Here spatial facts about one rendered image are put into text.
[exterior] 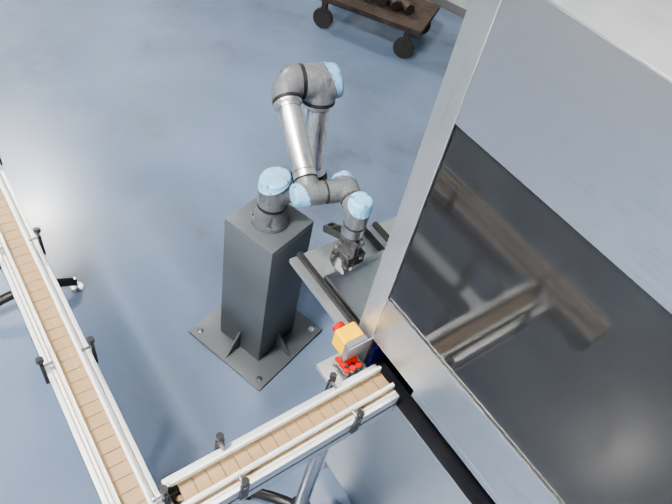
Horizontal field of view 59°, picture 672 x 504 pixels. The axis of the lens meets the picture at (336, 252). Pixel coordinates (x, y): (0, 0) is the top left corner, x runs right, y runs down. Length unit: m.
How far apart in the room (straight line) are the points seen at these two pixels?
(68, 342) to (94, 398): 0.20
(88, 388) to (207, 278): 1.48
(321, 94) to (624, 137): 1.20
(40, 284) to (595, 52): 1.62
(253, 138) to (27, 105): 1.41
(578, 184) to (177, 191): 2.80
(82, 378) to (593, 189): 1.37
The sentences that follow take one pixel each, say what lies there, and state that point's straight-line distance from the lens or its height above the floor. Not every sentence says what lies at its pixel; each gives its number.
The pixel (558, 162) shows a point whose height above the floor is 1.88.
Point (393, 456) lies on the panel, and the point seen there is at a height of 0.65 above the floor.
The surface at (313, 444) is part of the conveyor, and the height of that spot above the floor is 0.93.
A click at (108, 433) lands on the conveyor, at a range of 1.72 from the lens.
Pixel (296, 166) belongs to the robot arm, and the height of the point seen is 1.27.
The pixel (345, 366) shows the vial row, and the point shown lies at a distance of 1.85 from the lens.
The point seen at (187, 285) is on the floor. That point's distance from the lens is 3.13.
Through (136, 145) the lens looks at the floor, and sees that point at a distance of 3.91.
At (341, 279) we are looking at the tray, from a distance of 2.08.
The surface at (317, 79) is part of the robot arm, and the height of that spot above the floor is 1.41.
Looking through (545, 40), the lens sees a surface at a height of 2.04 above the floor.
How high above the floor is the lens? 2.48
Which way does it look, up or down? 48 degrees down
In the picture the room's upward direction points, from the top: 14 degrees clockwise
